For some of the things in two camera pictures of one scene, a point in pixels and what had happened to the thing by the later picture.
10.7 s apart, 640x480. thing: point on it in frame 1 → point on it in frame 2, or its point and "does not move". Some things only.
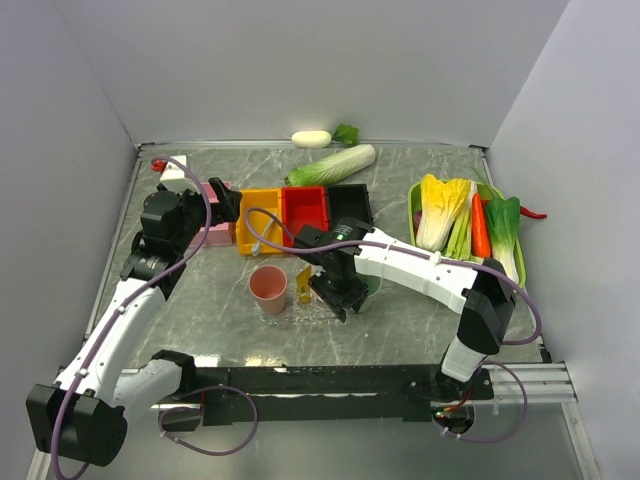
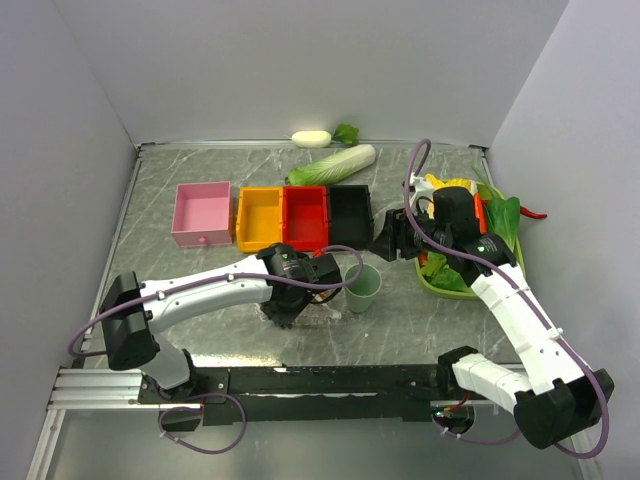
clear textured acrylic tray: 317,312 does not move
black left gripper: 229,200 → 285,319
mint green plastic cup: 374,284 does not move
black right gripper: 338,301 → 385,244
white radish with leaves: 345,133 does not move
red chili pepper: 527,212 does not move
